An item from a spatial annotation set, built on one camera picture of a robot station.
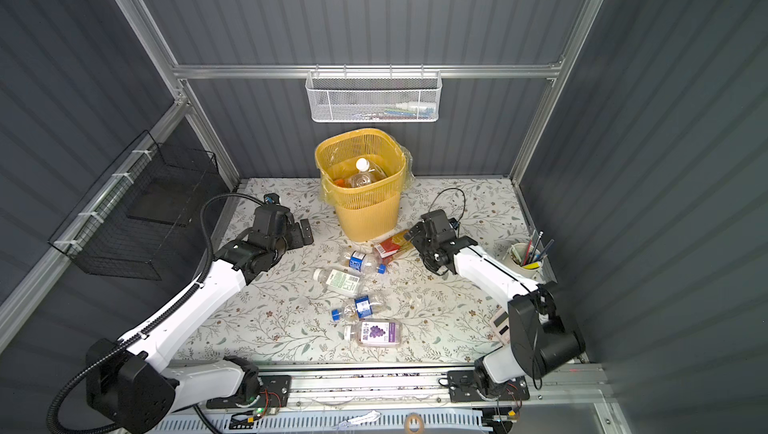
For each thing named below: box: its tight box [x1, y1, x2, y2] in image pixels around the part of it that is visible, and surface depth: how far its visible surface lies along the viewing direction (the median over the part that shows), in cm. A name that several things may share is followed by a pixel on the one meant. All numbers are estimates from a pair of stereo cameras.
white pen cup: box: [509, 243, 544, 279], surface depth 89 cm
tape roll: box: [404, 412, 424, 434], surface depth 71 cm
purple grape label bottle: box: [343, 319, 403, 347], surface depth 81 cm
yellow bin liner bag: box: [315, 128, 415, 210], surface depth 93 cm
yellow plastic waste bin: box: [315, 128, 406, 243], surface depth 95 cm
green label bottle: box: [313, 267, 364, 297], surface depth 91 cm
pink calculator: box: [490, 308, 511, 346], surface depth 82 cm
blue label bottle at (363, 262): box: [343, 250, 387, 275], surface depth 94 cm
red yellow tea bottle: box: [374, 230, 413, 263], surface depth 96 cm
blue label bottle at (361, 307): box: [331, 295, 383, 321], surface depth 84 cm
